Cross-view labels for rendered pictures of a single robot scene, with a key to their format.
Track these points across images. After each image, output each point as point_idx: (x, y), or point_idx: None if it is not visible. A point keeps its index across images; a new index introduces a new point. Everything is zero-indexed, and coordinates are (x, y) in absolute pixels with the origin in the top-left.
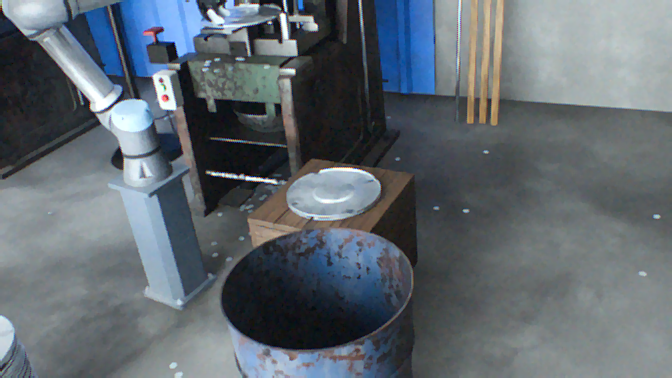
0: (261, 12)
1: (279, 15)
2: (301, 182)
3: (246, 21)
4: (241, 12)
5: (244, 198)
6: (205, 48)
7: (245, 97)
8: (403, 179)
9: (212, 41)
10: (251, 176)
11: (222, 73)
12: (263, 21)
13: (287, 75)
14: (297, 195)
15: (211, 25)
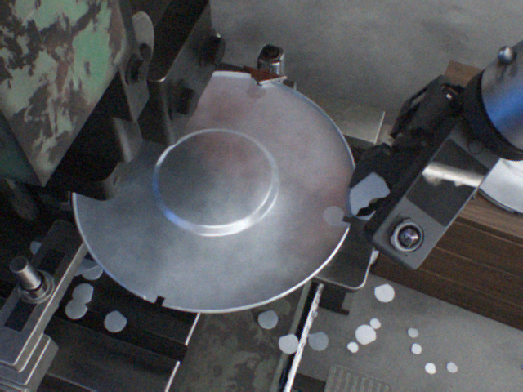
0: (189, 126)
1: (279, 64)
2: (506, 199)
3: (295, 151)
4: (183, 180)
5: (364, 379)
6: (183, 373)
7: (309, 286)
8: (468, 72)
9: (194, 331)
10: (291, 374)
11: (296, 316)
12: (311, 104)
13: (378, 135)
14: None
15: (330, 250)
